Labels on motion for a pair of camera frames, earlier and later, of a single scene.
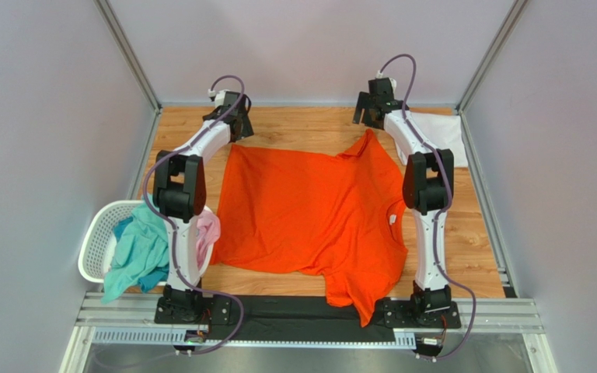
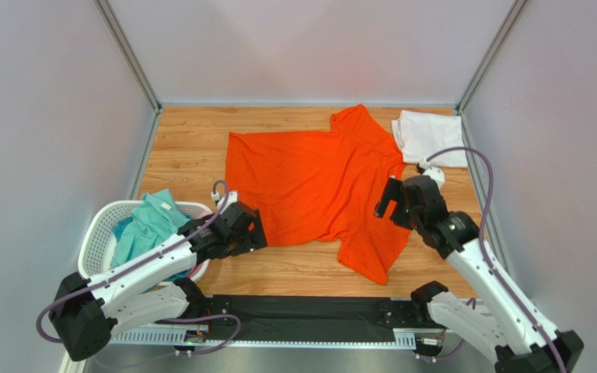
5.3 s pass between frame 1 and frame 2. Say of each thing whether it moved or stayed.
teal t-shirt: stayed
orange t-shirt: moved
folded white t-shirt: stayed
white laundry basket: stayed
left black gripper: moved
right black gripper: moved
